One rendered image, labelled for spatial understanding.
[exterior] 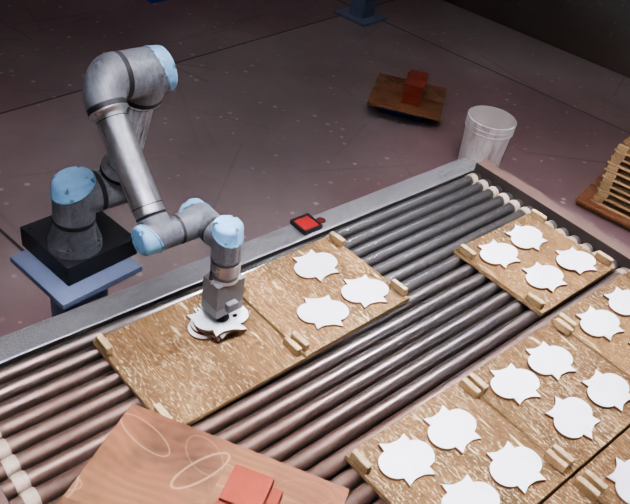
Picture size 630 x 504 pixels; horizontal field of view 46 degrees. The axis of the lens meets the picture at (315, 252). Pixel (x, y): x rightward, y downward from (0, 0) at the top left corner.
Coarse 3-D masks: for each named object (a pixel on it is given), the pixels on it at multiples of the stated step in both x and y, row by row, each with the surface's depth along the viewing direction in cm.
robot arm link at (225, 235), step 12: (228, 216) 176; (216, 228) 172; (228, 228) 172; (240, 228) 173; (204, 240) 178; (216, 240) 173; (228, 240) 172; (240, 240) 174; (216, 252) 175; (228, 252) 174; (240, 252) 177; (216, 264) 177; (228, 264) 177
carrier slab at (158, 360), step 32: (160, 320) 194; (256, 320) 199; (128, 352) 184; (160, 352) 186; (192, 352) 187; (224, 352) 189; (256, 352) 190; (288, 352) 192; (128, 384) 177; (160, 384) 178; (192, 384) 179; (224, 384) 180; (256, 384) 182; (192, 416) 172
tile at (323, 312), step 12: (312, 300) 207; (324, 300) 208; (300, 312) 203; (312, 312) 204; (324, 312) 204; (336, 312) 205; (348, 312) 206; (312, 324) 201; (324, 324) 201; (336, 324) 201
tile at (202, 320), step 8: (200, 304) 195; (200, 312) 192; (232, 312) 194; (240, 312) 194; (200, 320) 190; (208, 320) 191; (232, 320) 192; (240, 320) 192; (200, 328) 188; (208, 328) 188; (216, 328) 189; (224, 328) 189; (232, 328) 190; (240, 328) 190; (216, 336) 187
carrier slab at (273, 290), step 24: (264, 264) 218; (288, 264) 220; (360, 264) 224; (264, 288) 210; (288, 288) 211; (312, 288) 213; (336, 288) 214; (264, 312) 202; (288, 312) 203; (360, 312) 208; (384, 312) 209; (312, 336) 197; (336, 336) 199
